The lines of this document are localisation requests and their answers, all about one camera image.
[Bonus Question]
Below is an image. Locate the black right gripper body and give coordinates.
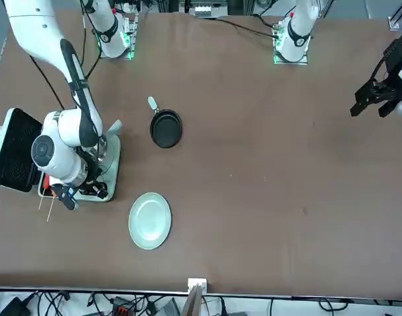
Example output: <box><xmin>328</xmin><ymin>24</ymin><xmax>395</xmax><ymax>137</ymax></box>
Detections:
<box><xmin>71</xmin><ymin>179</ymin><xmax>100</xmax><ymax>198</ymax></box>

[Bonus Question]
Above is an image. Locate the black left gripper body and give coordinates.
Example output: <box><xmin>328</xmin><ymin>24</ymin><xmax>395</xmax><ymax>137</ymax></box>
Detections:
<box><xmin>383</xmin><ymin>38</ymin><xmax>402</xmax><ymax>82</ymax></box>

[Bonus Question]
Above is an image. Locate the mint green cooking machine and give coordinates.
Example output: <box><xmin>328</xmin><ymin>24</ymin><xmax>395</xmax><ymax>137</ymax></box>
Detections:
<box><xmin>0</xmin><ymin>107</ymin><xmax>122</xmax><ymax>203</ymax></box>

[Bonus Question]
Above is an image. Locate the skewer with one red sausage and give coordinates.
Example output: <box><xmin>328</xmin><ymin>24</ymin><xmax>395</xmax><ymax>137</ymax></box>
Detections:
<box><xmin>38</xmin><ymin>175</ymin><xmax>51</xmax><ymax>212</ymax></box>

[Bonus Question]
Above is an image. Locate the pale green round plate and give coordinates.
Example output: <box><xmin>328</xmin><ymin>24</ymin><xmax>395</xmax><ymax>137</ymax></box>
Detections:
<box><xmin>128</xmin><ymin>192</ymin><xmax>173</xmax><ymax>250</ymax></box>

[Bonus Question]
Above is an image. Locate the black red power strip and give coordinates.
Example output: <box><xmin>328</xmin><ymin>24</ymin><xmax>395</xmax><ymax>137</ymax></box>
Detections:
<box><xmin>109</xmin><ymin>296</ymin><xmax>138</xmax><ymax>316</ymax></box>

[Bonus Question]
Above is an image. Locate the black power adapter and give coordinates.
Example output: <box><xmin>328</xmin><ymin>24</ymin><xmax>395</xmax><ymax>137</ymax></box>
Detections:
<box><xmin>0</xmin><ymin>296</ymin><xmax>33</xmax><ymax>316</ymax></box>

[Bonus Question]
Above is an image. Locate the grey power adapter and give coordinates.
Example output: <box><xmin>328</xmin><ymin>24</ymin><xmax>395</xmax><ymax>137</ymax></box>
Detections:
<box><xmin>156</xmin><ymin>298</ymin><xmax>181</xmax><ymax>316</ymax></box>

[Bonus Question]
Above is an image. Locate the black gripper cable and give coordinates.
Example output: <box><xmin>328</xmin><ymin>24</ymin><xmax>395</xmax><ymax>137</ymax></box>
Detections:
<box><xmin>371</xmin><ymin>41</ymin><xmax>391</xmax><ymax>84</ymax></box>

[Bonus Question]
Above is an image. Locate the black frying pan, mint handle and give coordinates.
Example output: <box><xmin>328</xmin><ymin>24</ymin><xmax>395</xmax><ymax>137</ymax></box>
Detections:
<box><xmin>147</xmin><ymin>95</ymin><xmax>183</xmax><ymax>149</ymax></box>

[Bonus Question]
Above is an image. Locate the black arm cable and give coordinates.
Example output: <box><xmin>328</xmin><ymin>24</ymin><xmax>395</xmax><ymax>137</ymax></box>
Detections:
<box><xmin>28</xmin><ymin>54</ymin><xmax>67</xmax><ymax>111</ymax></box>

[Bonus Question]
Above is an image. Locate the white table edge bracket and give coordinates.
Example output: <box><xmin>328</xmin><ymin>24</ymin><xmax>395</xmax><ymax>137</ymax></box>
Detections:
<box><xmin>187</xmin><ymin>277</ymin><xmax>209</xmax><ymax>294</ymax></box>

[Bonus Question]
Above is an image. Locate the black cable on table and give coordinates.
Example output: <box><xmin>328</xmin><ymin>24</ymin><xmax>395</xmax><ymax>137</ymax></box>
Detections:
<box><xmin>200</xmin><ymin>16</ymin><xmax>278</xmax><ymax>38</ymax></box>

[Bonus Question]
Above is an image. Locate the grey metal post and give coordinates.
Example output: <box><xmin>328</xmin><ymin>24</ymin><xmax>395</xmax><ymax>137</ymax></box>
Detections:
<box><xmin>182</xmin><ymin>284</ymin><xmax>204</xmax><ymax>316</ymax></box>

